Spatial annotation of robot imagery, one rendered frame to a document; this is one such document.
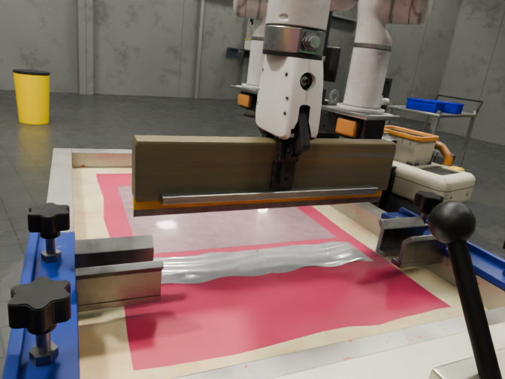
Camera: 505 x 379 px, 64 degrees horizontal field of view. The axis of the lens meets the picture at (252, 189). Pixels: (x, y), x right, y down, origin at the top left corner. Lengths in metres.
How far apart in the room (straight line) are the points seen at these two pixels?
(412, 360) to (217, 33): 11.42
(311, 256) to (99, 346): 0.33
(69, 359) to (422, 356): 0.27
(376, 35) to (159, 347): 0.87
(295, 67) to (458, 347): 0.33
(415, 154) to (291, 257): 1.13
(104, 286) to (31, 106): 5.97
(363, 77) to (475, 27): 10.38
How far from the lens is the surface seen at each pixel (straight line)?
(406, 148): 1.69
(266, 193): 0.53
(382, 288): 0.61
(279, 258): 0.61
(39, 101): 6.37
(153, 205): 0.51
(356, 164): 0.61
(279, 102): 0.50
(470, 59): 11.33
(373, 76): 1.09
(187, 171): 0.49
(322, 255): 0.64
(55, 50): 10.10
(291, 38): 0.50
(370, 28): 1.09
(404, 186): 1.65
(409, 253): 0.62
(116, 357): 0.43
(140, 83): 10.70
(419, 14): 1.09
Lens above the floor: 1.24
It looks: 18 degrees down
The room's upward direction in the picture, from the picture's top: 7 degrees clockwise
